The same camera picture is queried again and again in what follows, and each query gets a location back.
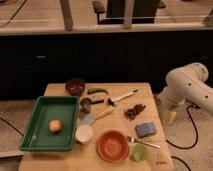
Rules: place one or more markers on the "apple in tray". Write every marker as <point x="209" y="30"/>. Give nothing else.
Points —
<point x="55" y="126"/>

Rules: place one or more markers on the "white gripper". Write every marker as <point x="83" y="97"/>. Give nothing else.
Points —
<point x="169" y="101"/>

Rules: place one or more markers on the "black office chair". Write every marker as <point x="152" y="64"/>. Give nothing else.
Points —
<point x="127" y="11"/>

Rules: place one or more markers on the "white paper cup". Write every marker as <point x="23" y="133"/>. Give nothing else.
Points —
<point x="84" y="134"/>

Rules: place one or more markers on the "dark red grape bunch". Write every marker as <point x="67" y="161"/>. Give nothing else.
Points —
<point x="131" y="113"/>

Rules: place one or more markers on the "green cucumber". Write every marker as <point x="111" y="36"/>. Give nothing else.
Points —
<point x="97" y="90"/>

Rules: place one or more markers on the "dark red bowl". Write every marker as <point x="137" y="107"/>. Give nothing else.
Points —
<point x="75" y="86"/>

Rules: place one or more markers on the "silver fork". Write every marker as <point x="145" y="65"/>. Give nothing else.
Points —
<point x="134" y="140"/>

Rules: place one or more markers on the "green plastic tray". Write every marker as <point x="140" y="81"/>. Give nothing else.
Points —
<point x="38" y="137"/>

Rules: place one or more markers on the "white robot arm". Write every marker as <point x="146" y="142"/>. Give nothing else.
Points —
<point x="185" y="83"/>

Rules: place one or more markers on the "blue sponge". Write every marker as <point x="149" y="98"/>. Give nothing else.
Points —
<point x="145" y="129"/>

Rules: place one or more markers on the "orange bowl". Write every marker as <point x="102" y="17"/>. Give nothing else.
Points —
<point x="112" y="146"/>

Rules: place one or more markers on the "green cup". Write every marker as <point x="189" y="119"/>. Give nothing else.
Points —
<point x="139" y="153"/>

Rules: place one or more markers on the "white dish brush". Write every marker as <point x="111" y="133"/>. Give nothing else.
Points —
<point x="114" y="101"/>

